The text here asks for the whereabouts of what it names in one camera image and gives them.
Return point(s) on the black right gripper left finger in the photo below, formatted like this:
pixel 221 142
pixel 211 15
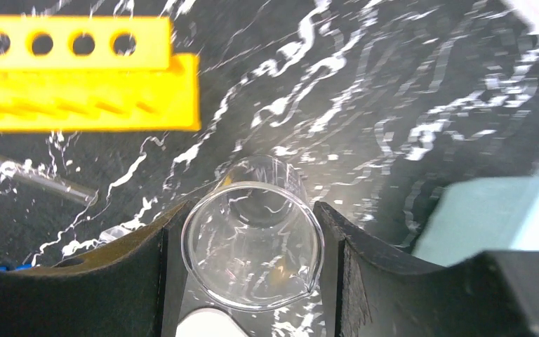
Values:
pixel 133 286

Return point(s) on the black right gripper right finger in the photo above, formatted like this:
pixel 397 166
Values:
pixel 369 288

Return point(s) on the white bin lid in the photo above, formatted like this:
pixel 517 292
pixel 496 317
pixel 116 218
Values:
pixel 209 322

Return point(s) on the clear large test tube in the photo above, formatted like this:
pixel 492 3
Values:
pixel 50 183

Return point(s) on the yellow test tube rack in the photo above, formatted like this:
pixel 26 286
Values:
pixel 79 73

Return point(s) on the blue capped tube left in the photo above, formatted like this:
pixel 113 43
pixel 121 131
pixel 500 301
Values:
pixel 7 268

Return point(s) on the mint green plastic bin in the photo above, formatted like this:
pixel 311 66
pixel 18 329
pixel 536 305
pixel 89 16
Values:
pixel 500 213

